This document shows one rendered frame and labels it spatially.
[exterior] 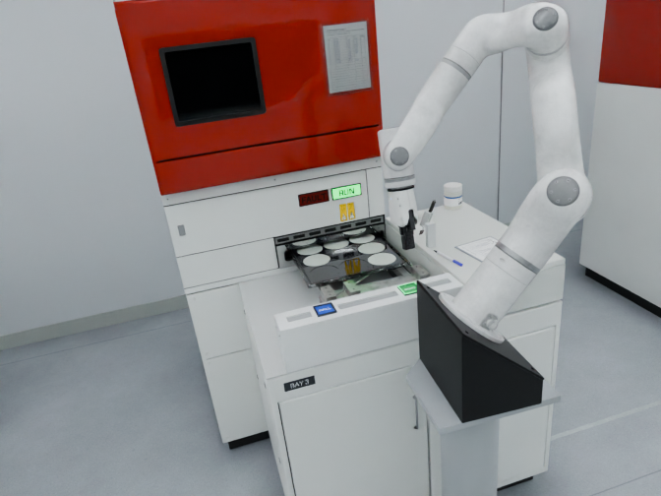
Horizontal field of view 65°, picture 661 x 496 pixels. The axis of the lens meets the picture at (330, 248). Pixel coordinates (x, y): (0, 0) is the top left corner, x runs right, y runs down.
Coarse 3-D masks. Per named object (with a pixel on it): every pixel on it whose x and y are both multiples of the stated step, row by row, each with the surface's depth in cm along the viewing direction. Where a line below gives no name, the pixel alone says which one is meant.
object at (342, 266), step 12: (348, 240) 204; (372, 240) 202; (324, 252) 197; (336, 252) 196; (348, 252) 194; (360, 252) 193; (384, 252) 191; (300, 264) 189; (336, 264) 186; (348, 264) 185; (360, 264) 184; (372, 264) 183; (312, 276) 180; (324, 276) 179; (336, 276) 178
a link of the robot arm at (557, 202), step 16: (544, 176) 115; (560, 176) 112; (576, 176) 111; (544, 192) 113; (560, 192) 111; (576, 192) 110; (528, 208) 117; (544, 208) 114; (560, 208) 112; (576, 208) 111; (512, 224) 123; (528, 224) 118; (544, 224) 116; (560, 224) 114; (512, 240) 121; (528, 240) 119; (544, 240) 118; (560, 240) 117; (512, 256) 120; (528, 256) 119; (544, 256) 120
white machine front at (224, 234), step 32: (192, 192) 181; (224, 192) 184; (256, 192) 187; (288, 192) 191; (192, 224) 185; (224, 224) 188; (256, 224) 192; (288, 224) 195; (320, 224) 199; (192, 256) 189; (224, 256) 193; (256, 256) 196; (192, 288) 194
